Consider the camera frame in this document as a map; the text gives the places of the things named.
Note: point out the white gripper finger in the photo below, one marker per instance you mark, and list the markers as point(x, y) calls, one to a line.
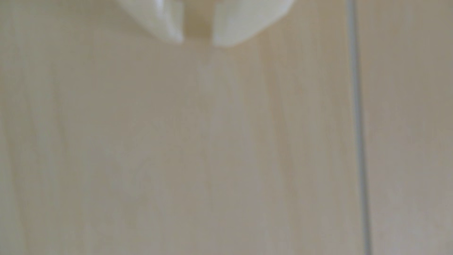
point(244, 17)
point(159, 16)

